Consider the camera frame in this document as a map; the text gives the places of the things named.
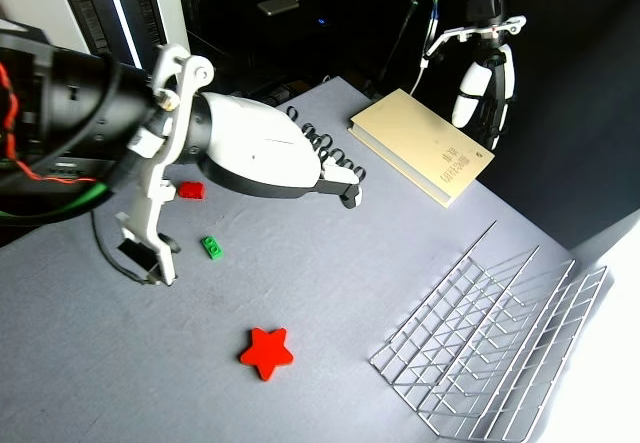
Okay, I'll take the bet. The silver wire file rack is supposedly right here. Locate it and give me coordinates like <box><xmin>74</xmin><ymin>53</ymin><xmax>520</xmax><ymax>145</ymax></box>
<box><xmin>368</xmin><ymin>220</ymin><xmax>614</xmax><ymax>440</ymax></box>

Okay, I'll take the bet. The green toy brick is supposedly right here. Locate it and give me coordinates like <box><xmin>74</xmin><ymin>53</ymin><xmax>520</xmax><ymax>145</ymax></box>
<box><xmin>200</xmin><ymin>235</ymin><xmax>225</xmax><ymax>261</ymax></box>

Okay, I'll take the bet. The red star block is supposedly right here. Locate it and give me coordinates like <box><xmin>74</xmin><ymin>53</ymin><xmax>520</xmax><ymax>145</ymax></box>
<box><xmin>238</xmin><ymin>326</ymin><xmax>295</xmax><ymax>383</ymax></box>

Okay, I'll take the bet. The grey power bank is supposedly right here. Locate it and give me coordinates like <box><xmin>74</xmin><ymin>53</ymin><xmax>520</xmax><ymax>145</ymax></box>
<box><xmin>257</xmin><ymin>0</ymin><xmax>300</xmax><ymax>17</ymax></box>

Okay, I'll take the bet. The grey table cloth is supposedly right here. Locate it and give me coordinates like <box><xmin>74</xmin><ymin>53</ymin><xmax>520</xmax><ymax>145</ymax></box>
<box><xmin>0</xmin><ymin>75</ymin><xmax>616</xmax><ymax>443</ymax></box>

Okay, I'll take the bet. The beige paperback book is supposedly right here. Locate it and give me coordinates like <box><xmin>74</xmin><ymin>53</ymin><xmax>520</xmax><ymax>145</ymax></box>
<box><xmin>347</xmin><ymin>87</ymin><xmax>496</xmax><ymax>209</ymax></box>

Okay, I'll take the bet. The red twisted cable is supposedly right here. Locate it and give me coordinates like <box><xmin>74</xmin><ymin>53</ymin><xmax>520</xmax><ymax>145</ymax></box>
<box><xmin>0</xmin><ymin>61</ymin><xmax>97</xmax><ymax>185</ymax></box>

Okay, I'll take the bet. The black camera cable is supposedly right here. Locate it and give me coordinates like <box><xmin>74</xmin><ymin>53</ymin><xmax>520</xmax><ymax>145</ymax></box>
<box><xmin>89</xmin><ymin>210</ymin><xmax>157</xmax><ymax>285</ymax></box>

